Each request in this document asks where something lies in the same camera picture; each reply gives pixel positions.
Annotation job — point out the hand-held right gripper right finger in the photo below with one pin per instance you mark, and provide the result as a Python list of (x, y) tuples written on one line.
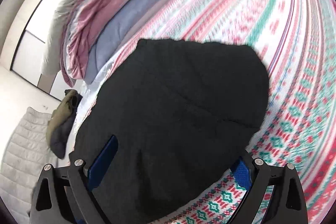
[(242, 172)]

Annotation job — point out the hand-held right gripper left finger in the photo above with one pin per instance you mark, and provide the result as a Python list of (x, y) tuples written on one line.
[(103, 161)]

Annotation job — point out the black button shirt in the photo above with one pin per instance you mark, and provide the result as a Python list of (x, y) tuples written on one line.
[(170, 108)]

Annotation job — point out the olive green jacket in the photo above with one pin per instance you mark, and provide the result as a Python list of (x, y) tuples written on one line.
[(63, 113)]

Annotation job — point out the white lace-edged cloth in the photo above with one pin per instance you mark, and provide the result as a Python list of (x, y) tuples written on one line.
[(89, 92)]

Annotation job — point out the grey padded headboard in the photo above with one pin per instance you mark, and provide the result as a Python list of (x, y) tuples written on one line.
[(21, 148)]

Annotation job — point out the white sliding door wardrobe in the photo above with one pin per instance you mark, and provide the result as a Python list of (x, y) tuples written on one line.
[(26, 43)]

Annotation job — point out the grey folded duvet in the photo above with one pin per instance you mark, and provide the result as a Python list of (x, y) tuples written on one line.
[(60, 16)]

